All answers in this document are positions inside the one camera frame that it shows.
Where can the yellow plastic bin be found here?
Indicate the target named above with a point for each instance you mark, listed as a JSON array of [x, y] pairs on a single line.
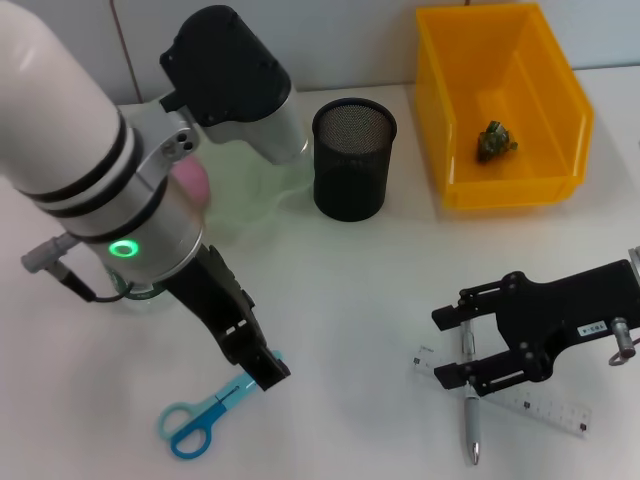
[[505, 75]]

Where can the blue scissors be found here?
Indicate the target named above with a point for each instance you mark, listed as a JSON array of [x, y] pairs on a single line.
[[197, 425]]

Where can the grey ballpoint pen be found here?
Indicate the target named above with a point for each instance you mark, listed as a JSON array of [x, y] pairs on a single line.
[[471, 425]]

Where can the transparent plastic ruler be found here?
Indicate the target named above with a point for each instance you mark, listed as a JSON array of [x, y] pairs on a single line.
[[550, 410]]

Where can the pink peach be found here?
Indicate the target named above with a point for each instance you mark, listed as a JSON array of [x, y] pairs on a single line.
[[192, 177]]

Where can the green plastic wrapper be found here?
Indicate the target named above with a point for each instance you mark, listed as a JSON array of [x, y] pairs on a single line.
[[495, 142]]

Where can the pale green glass fruit plate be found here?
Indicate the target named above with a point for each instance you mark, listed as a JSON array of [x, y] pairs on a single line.
[[250, 200]]

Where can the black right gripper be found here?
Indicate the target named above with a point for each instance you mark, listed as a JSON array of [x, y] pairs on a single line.
[[560, 310]]

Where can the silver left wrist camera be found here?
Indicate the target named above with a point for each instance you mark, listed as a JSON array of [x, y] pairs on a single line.
[[230, 75]]

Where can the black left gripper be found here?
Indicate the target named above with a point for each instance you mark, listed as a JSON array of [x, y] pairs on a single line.
[[215, 290]]

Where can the black mesh pen cup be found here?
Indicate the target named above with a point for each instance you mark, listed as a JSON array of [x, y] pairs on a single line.
[[352, 175]]

